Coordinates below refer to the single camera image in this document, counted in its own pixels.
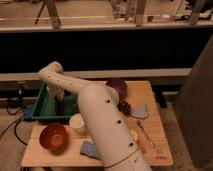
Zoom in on orange carrot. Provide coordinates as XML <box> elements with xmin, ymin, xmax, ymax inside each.
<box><xmin>139</xmin><ymin>145</ymin><xmax>146</xmax><ymax>153</ymax></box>

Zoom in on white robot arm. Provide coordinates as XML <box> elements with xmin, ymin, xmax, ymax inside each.
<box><xmin>38</xmin><ymin>62</ymin><xmax>152</xmax><ymax>171</ymax></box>

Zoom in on black cables on floor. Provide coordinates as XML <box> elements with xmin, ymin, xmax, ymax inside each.
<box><xmin>0</xmin><ymin>83</ymin><xmax>34</xmax><ymax>146</ymax></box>

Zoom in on white plastic cup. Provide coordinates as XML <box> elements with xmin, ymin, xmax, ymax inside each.
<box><xmin>69</xmin><ymin>114</ymin><xmax>86</xmax><ymax>135</ymax></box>

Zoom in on peach apple fruit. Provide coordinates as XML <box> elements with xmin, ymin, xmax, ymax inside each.
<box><xmin>131</xmin><ymin>129</ymin><xmax>140</xmax><ymax>143</ymax></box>

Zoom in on red bowl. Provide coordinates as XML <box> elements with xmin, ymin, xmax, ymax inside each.
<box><xmin>39</xmin><ymin>123</ymin><xmax>68</xmax><ymax>151</ymax></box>

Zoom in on wooden board table top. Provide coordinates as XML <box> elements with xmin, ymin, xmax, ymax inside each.
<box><xmin>21</xmin><ymin>81</ymin><xmax>173</xmax><ymax>168</ymax></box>

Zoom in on bunch of dark grapes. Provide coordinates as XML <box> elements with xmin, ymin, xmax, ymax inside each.
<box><xmin>118</xmin><ymin>101</ymin><xmax>131</xmax><ymax>116</ymax></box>

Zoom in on blue box beside tray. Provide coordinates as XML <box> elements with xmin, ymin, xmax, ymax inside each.
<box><xmin>23</xmin><ymin>104</ymin><xmax>34</xmax><ymax>121</ymax></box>

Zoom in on green plastic tray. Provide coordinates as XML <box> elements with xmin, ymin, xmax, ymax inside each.
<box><xmin>31</xmin><ymin>83</ymin><xmax>79</xmax><ymax>122</ymax></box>

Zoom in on light blue folded cloth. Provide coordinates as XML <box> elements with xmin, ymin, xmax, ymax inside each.
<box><xmin>131</xmin><ymin>104</ymin><xmax>149</xmax><ymax>119</ymax></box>

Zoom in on purple bowl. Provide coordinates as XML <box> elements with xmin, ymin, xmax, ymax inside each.
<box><xmin>106</xmin><ymin>78</ymin><xmax>127</xmax><ymax>98</ymax></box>

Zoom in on metal fork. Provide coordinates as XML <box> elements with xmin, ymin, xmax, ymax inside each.
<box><xmin>136</xmin><ymin>120</ymin><xmax>155</xmax><ymax>148</ymax></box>

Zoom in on blue sponge cloth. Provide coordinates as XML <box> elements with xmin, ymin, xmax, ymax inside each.
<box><xmin>80</xmin><ymin>141</ymin><xmax>99</xmax><ymax>159</ymax></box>

